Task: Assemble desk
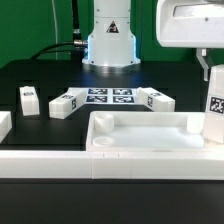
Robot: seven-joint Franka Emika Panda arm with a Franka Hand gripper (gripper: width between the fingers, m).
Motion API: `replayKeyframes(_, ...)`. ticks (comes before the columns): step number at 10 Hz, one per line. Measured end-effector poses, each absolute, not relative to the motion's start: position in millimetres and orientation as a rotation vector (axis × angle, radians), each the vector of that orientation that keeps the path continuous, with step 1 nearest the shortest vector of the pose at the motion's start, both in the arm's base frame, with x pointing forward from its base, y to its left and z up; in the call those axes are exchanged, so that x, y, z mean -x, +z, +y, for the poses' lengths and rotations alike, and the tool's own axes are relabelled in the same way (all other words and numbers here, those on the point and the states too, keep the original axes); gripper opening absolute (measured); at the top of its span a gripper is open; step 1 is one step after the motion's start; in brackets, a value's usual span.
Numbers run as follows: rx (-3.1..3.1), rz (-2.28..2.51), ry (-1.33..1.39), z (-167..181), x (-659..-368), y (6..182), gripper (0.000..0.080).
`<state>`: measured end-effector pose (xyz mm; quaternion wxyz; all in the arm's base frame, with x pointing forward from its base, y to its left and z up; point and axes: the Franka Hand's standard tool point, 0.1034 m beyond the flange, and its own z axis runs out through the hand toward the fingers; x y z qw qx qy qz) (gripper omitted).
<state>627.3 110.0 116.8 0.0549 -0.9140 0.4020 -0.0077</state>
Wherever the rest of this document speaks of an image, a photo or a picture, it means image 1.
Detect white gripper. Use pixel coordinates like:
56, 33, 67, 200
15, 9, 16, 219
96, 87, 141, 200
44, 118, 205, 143
156, 0, 224, 81

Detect white front fence bar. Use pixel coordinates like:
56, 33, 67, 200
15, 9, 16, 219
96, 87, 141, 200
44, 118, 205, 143
0, 150, 224, 180

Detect white thin cable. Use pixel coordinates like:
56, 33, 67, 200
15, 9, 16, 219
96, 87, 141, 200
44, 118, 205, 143
51, 0, 59, 61

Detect black cable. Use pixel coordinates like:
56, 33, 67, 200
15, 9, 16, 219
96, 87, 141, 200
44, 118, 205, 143
30, 0, 89, 61

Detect fiducial marker sheet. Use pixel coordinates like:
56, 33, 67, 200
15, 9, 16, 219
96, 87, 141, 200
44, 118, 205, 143
81, 88, 139, 105

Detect white left fence block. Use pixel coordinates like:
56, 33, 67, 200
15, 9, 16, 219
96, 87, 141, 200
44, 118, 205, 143
0, 111, 12, 143

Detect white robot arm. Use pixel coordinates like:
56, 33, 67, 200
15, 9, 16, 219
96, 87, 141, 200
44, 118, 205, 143
82, 0, 224, 74

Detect white desk tabletop tray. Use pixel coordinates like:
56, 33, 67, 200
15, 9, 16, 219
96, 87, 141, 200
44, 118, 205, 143
86, 111, 224, 152

